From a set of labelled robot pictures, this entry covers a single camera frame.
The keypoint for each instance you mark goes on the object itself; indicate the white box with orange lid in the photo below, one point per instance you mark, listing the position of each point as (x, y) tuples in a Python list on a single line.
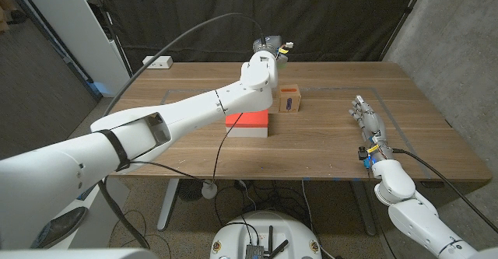
[(253, 124)]

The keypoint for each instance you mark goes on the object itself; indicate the black shoe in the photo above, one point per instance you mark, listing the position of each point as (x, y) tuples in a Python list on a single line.
[(62, 224)]

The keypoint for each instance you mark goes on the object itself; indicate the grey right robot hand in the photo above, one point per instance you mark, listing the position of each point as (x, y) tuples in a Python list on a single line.
[(372, 124)]

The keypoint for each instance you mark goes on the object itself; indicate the white cabinet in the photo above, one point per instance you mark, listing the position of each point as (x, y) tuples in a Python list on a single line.
[(78, 37)]

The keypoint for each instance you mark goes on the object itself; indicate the small black fan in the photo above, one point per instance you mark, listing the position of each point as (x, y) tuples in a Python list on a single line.
[(190, 192)]

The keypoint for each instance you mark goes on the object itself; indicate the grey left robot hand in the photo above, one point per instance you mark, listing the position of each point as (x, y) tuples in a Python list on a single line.
[(268, 44)]

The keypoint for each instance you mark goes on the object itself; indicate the black curtain backdrop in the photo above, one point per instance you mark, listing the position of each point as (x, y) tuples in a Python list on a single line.
[(330, 18)]

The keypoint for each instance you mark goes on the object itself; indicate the grey module with black antennas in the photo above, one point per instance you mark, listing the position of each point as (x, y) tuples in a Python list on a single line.
[(253, 251)]

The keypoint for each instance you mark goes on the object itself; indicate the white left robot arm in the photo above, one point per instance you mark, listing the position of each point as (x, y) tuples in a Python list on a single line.
[(78, 165)]

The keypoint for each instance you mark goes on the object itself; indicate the white power strip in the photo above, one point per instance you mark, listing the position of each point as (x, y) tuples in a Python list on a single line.
[(159, 62)]

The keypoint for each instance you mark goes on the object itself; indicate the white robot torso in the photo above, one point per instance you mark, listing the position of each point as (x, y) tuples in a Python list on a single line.
[(233, 235)]

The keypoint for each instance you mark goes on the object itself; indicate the black backdrop stand pole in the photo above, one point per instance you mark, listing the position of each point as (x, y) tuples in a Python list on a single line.
[(124, 57), (405, 17)]

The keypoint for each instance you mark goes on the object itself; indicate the wooden coin box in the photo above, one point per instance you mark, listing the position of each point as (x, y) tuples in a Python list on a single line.
[(291, 99)]

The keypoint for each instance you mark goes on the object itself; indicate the white table leg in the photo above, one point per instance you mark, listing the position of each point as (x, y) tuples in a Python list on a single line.
[(168, 204)]

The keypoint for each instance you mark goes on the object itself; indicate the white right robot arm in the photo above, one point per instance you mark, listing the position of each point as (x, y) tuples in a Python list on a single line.
[(416, 220)]

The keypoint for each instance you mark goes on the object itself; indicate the small white round device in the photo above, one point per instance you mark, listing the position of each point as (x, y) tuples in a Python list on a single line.
[(209, 192)]

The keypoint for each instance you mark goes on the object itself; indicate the grey table leg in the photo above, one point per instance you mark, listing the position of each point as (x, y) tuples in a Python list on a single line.
[(363, 208)]

